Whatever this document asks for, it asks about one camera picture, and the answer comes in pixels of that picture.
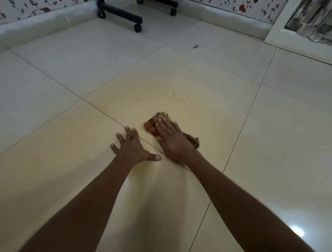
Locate person's left hand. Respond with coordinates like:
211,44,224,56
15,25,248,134
110,126,162,165

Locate person's right hand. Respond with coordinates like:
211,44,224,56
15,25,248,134
155,117,198,164

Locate brown orange cleaning cloth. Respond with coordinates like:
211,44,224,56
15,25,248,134
144,112,200,150

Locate person's right forearm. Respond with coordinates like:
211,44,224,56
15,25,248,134
178,150,316,252

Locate person's left forearm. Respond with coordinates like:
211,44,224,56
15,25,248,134
19,155,139,252

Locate orange spill spots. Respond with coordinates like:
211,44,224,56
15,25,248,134
162,91,190,99

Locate black wheeled stand base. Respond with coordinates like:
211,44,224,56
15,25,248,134
96,0,177,33

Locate grey patterned curtain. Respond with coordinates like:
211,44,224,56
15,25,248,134
284,0,332,43

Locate white door frame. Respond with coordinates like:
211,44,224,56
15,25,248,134
263,0,332,65

